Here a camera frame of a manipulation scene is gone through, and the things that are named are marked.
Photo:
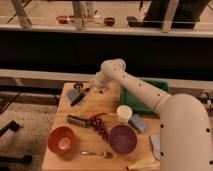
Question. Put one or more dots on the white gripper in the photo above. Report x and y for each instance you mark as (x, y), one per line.
(100, 80)

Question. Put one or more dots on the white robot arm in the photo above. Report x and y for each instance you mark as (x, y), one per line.
(185, 130)

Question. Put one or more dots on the white paper cup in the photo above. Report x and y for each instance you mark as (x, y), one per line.
(124, 113)

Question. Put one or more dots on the green plastic tray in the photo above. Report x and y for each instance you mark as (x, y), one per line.
(127, 98)

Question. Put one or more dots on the bunch of dark grapes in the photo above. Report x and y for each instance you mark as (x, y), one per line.
(99, 126)

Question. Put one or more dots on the blue rectangular block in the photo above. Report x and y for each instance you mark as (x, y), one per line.
(138, 123)

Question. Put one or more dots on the dark red bowl background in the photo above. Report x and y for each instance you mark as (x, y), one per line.
(109, 21)

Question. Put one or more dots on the red-orange bowl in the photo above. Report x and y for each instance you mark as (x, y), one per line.
(61, 140)

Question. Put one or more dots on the red bowl in background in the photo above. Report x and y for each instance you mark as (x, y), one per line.
(63, 19)

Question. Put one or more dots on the silver fork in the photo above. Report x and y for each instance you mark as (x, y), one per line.
(102, 154)

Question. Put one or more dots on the grey-blue cloth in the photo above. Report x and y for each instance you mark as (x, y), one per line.
(155, 140)

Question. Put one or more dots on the yellow banana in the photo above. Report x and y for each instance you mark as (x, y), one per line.
(146, 164)

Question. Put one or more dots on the orange-handled pruning shears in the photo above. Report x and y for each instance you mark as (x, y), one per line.
(83, 122)

